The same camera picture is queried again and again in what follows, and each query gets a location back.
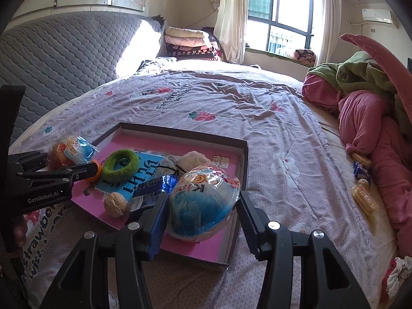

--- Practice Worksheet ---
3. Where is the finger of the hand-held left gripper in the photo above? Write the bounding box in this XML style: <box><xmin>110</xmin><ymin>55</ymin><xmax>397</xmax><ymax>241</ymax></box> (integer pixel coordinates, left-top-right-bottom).
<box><xmin>8</xmin><ymin>151</ymin><xmax>50</xmax><ymax>174</ymax></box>
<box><xmin>18</xmin><ymin>161</ymin><xmax>99</xmax><ymax>187</ymax></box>

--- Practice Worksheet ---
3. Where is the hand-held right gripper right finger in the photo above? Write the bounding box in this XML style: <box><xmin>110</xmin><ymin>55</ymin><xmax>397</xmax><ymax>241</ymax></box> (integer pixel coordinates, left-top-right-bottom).
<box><xmin>236</xmin><ymin>191</ymin><xmax>371</xmax><ymax>309</ymax></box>

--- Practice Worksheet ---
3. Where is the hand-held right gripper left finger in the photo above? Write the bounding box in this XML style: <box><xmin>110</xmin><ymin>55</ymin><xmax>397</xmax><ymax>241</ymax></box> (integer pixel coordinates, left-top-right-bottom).
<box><xmin>40</xmin><ymin>191</ymin><xmax>169</xmax><ymax>309</ymax></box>

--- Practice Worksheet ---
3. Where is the blue white snack bag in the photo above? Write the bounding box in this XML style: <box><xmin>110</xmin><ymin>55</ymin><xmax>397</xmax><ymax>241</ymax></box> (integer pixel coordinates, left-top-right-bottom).
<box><xmin>167</xmin><ymin>165</ymin><xmax>241</xmax><ymax>242</ymax></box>
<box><xmin>48</xmin><ymin>134</ymin><xmax>99</xmax><ymax>171</ymax></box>

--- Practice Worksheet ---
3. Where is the blue cookie packet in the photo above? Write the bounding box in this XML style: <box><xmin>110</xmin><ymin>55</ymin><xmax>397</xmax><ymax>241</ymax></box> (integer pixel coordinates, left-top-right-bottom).
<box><xmin>129</xmin><ymin>175</ymin><xmax>177</xmax><ymax>221</ymax></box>

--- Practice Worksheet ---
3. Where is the walnut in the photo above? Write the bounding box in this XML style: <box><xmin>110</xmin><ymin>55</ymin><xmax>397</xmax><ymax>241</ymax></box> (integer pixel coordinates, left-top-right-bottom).
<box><xmin>104</xmin><ymin>192</ymin><xmax>125</xmax><ymax>218</ymax></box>

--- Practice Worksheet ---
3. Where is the shallow brown cardboard box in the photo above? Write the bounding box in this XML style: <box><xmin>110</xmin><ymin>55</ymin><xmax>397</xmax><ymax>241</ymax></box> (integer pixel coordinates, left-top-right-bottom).
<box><xmin>69</xmin><ymin>122</ymin><xmax>250</xmax><ymax>272</ymax></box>

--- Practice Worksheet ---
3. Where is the green fuzzy ring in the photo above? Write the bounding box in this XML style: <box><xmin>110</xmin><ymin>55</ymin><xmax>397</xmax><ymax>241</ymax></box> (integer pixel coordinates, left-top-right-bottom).
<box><xmin>101</xmin><ymin>150</ymin><xmax>140</xmax><ymax>183</ymax></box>

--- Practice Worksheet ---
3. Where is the cream drawstring pouch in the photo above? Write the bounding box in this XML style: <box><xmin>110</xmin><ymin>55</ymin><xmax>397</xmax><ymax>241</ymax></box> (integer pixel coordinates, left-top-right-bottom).
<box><xmin>159</xmin><ymin>151</ymin><xmax>214</xmax><ymax>181</ymax></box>

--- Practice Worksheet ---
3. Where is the person's left hand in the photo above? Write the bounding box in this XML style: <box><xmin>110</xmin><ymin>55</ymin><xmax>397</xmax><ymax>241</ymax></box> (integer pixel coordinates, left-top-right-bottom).
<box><xmin>14</xmin><ymin>215</ymin><xmax>29</xmax><ymax>249</ymax></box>

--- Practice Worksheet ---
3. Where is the pink book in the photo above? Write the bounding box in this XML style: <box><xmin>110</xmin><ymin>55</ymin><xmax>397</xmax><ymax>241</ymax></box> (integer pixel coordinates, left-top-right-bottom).
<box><xmin>72</xmin><ymin>134</ymin><xmax>240</xmax><ymax>264</ymax></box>

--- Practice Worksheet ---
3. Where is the grey quilted headboard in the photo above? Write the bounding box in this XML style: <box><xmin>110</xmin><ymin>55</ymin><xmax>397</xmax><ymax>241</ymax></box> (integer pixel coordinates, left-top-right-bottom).
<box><xmin>0</xmin><ymin>11</ymin><xmax>165</xmax><ymax>145</ymax></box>

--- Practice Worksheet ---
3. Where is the strawberry print bed sheet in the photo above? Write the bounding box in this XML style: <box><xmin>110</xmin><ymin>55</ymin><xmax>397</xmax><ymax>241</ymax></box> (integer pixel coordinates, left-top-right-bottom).
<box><xmin>8</xmin><ymin>59</ymin><xmax>391</xmax><ymax>309</ymax></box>

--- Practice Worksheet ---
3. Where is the yellow wrapped snack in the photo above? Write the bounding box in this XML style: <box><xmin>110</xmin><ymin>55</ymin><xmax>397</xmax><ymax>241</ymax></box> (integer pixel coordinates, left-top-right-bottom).
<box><xmin>351</xmin><ymin>178</ymin><xmax>379</xmax><ymax>221</ymax></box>
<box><xmin>351</xmin><ymin>153</ymin><xmax>372</xmax><ymax>168</ymax></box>

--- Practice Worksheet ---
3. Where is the small blue wrapped snack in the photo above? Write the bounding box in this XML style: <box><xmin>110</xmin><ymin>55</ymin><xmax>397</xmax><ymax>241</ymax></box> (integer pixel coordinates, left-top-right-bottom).
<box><xmin>353</xmin><ymin>161</ymin><xmax>371</xmax><ymax>181</ymax></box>

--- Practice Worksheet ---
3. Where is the dark patterned cloth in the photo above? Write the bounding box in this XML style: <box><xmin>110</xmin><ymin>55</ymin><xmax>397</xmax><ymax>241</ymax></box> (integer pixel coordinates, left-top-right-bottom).
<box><xmin>137</xmin><ymin>56</ymin><xmax>177</xmax><ymax>73</ymax></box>

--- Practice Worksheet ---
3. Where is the red white floral cloth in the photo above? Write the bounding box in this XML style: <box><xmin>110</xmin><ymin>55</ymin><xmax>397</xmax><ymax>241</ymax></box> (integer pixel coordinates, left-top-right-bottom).
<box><xmin>380</xmin><ymin>256</ymin><xmax>409</xmax><ymax>301</ymax></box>

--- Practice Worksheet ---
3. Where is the pink quilt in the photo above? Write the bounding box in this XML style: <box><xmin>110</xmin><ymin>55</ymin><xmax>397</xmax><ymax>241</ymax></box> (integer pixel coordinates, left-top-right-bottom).
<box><xmin>302</xmin><ymin>34</ymin><xmax>412</xmax><ymax>258</ymax></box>

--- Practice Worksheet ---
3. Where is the patterned window sill cushion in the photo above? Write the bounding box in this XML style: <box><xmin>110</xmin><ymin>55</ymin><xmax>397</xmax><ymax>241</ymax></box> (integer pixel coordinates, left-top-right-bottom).
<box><xmin>294</xmin><ymin>48</ymin><xmax>317</xmax><ymax>66</ymax></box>

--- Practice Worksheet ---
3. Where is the stack of folded blankets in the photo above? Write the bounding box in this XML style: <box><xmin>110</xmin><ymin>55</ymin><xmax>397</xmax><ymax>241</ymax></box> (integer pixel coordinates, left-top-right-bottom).
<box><xmin>164</xmin><ymin>27</ymin><xmax>222</xmax><ymax>62</ymax></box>

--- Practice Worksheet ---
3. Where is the green blanket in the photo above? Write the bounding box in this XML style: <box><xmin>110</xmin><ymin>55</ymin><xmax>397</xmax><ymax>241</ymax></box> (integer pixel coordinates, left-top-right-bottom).
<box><xmin>307</xmin><ymin>51</ymin><xmax>412</xmax><ymax>136</ymax></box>

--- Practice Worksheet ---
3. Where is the dark framed window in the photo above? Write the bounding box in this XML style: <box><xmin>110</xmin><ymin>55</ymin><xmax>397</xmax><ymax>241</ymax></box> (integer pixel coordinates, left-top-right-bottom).
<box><xmin>246</xmin><ymin>0</ymin><xmax>325</xmax><ymax>58</ymax></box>

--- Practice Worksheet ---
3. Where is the cream curtain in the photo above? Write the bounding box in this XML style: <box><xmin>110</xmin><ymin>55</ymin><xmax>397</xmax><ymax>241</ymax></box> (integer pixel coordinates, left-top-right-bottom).
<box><xmin>214</xmin><ymin>0</ymin><xmax>250</xmax><ymax>65</ymax></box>

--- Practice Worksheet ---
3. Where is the sheer white curtain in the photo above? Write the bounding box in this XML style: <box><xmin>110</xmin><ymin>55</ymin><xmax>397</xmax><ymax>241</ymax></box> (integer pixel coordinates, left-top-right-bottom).
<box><xmin>314</xmin><ymin>0</ymin><xmax>342</xmax><ymax>68</ymax></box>

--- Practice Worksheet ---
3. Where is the white air conditioner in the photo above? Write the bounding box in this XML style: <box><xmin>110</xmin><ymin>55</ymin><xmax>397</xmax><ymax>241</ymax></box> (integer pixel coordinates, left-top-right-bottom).
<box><xmin>360</xmin><ymin>8</ymin><xmax>395</xmax><ymax>24</ymax></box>

